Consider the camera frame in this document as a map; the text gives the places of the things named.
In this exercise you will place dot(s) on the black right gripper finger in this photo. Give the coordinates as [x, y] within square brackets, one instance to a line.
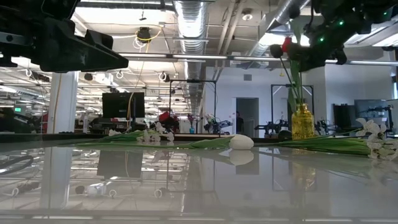
[311, 63]
[311, 50]

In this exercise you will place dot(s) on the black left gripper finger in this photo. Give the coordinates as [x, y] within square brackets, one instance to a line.
[93, 63]
[68, 37]

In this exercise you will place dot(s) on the red artificial tulip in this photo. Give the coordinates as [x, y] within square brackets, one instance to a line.
[286, 45]

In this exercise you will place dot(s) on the black artificial tulip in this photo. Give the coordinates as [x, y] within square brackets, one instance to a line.
[276, 50]
[294, 11]

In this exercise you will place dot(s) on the yellow glass vase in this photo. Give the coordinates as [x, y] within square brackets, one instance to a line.
[302, 124]

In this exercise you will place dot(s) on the white blossom spray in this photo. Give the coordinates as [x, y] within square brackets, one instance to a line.
[148, 137]
[342, 146]

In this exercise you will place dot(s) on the white artificial tulip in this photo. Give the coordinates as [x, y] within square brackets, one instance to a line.
[241, 142]

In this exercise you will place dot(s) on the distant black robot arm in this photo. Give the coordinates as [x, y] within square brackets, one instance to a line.
[219, 126]

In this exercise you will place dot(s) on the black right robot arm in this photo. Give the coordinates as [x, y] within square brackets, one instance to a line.
[367, 12]

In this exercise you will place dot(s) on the blue vase with flowers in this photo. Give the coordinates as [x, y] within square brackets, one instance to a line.
[191, 130]

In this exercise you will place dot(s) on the black monitor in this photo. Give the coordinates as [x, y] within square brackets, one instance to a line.
[118, 104]

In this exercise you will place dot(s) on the white building column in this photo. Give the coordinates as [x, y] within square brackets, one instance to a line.
[63, 102]

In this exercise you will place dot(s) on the black cabinet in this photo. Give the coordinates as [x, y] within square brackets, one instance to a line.
[342, 116]

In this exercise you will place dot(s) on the doorway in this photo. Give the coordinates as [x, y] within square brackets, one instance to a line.
[248, 115]

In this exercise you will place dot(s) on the green exit sign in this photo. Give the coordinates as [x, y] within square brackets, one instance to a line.
[17, 109]

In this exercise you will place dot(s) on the red bag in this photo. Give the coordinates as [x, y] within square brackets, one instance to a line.
[164, 117]

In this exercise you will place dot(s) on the person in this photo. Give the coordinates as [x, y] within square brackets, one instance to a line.
[239, 123]

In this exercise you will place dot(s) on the long ceiling light strip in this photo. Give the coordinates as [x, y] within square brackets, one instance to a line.
[199, 56]

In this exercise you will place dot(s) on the silver ventilation duct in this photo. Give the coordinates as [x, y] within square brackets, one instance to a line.
[191, 31]
[276, 21]

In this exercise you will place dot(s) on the black ceiling camera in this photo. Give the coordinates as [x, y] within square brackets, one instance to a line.
[144, 33]

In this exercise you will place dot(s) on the black metal frame stand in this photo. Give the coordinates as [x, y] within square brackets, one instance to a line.
[192, 81]
[272, 109]

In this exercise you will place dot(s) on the wall vent grille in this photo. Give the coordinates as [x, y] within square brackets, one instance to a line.
[247, 77]

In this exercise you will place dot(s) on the black table frame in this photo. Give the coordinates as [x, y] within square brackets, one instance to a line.
[46, 137]

